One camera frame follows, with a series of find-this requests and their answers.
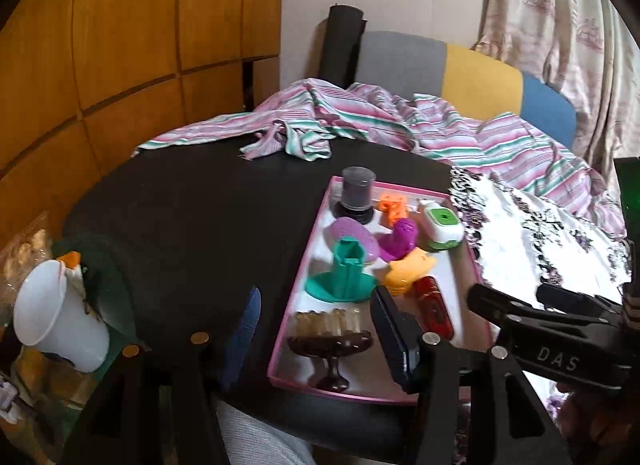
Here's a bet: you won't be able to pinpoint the beige printed curtain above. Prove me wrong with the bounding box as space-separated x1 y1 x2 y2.
474 0 640 188

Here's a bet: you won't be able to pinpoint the clear plastic bag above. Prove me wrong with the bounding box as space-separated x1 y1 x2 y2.
0 215 56 306

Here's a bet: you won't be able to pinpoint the white embroidered floral tablecloth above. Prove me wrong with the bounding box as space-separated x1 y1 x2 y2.
449 168 632 426

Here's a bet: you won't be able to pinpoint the purple oval pebble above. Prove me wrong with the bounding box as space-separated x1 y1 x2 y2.
325 218 381 264

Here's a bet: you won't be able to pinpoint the orange cube blocks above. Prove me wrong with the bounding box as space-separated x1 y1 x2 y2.
378 192 409 226

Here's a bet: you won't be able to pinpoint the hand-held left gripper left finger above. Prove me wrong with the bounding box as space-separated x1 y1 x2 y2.
60 286 262 465

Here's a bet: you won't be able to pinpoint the round glass side table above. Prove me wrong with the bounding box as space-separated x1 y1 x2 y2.
0 240 146 465

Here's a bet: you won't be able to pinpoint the brown massage comb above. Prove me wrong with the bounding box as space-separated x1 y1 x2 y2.
287 309 374 392

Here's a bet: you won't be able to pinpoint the person's grey trouser leg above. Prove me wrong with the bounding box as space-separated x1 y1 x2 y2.
216 400 313 465

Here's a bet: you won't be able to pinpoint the person's right hand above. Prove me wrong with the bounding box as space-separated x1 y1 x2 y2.
555 380 640 465

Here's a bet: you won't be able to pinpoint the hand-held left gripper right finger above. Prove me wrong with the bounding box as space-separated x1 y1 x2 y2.
370 285 573 465

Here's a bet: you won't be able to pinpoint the grey yellow blue chair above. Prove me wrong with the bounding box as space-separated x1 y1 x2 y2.
357 31 577 147

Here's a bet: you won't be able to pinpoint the white plastic cup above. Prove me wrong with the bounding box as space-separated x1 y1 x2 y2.
13 260 111 373

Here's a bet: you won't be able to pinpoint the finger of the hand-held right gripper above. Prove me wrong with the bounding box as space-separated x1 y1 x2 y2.
536 284 623 323
467 284 531 332

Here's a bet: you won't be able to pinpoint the pink green striped cloth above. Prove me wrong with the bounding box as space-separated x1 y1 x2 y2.
134 78 622 242

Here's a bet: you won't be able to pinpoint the black rolled mat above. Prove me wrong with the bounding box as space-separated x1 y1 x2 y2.
320 5 368 88

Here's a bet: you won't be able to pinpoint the orange crown-shaped mould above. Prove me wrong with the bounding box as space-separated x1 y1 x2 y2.
382 250 437 298

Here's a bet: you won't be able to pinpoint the green plastic stamp toy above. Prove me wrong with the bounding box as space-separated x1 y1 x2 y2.
306 239 377 302

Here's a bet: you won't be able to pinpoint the red metallic cylinder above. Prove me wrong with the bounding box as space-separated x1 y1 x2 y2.
412 276 455 341

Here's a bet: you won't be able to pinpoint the pink shallow box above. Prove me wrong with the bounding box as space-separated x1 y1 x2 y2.
267 175 482 403

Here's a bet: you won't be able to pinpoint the white green plastic gadget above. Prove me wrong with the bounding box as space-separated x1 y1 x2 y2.
417 200 463 251

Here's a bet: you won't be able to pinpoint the wooden panelled wardrobe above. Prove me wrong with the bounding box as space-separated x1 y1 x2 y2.
0 0 287 246

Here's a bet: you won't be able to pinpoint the grey black top hat toy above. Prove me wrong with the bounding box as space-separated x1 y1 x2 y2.
341 166 377 224

